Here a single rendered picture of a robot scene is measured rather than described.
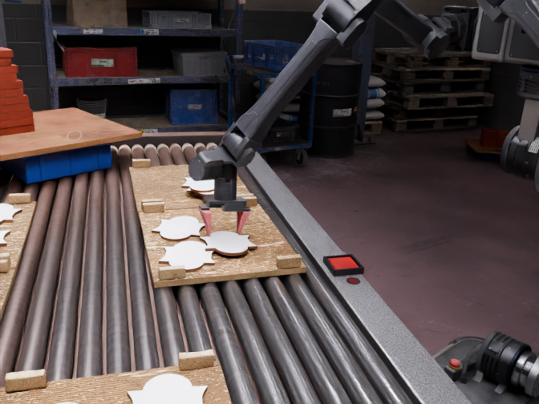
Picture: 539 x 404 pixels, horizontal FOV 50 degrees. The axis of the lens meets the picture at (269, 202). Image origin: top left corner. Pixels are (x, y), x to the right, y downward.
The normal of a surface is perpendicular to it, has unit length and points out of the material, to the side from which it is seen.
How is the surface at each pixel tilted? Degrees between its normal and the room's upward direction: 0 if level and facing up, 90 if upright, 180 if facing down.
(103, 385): 0
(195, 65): 97
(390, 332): 0
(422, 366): 0
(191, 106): 90
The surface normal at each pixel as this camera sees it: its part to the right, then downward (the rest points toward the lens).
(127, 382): 0.04, -0.93
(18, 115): 0.71, 0.28
